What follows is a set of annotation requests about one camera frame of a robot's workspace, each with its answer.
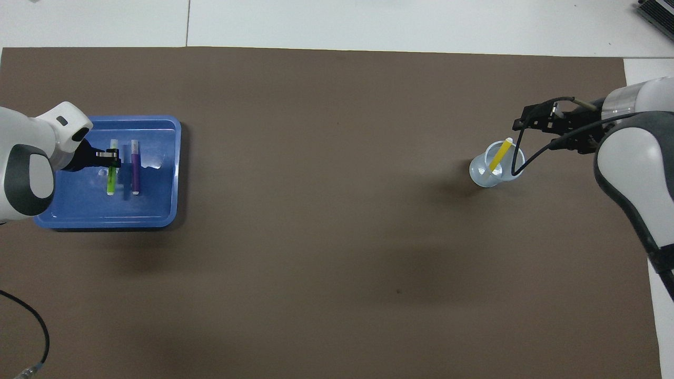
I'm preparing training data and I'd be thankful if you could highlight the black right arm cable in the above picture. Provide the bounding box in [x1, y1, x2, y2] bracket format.
[510, 96, 640, 177]

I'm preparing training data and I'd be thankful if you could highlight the grey ribbed device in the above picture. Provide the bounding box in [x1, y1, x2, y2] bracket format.
[635, 0, 674, 40]

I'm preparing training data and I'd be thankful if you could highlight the translucent plastic cup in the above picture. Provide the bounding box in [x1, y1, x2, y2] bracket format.
[469, 141, 526, 188]

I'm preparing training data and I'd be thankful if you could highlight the yellow marker pen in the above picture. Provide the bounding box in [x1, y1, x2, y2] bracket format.
[489, 137, 514, 172]

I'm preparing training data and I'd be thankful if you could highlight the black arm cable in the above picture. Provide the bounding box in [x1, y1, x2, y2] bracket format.
[0, 290, 51, 379]
[510, 96, 640, 177]

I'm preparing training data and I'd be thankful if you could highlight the purple marker pen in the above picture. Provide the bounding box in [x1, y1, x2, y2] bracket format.
[131, 139, 141, 196]

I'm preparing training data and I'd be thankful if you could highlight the green marker pen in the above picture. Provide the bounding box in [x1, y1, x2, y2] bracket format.
[106, 138, 119, 196]

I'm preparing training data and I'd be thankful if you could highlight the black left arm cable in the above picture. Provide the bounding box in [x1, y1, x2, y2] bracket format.
[0, 290, 51, 379]

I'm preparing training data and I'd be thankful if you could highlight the blue plastic tray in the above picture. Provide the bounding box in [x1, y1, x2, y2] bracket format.
[32, 115, 182, 230]

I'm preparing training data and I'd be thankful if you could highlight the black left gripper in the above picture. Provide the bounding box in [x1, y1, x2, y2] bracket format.
[63, 141, 123, 172]

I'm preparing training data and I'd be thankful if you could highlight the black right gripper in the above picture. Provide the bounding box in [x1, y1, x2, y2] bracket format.
[512, 100, 606, 153]

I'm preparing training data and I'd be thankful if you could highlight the brown table mat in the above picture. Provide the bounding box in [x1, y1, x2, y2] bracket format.
[0, 46, 663, 379]

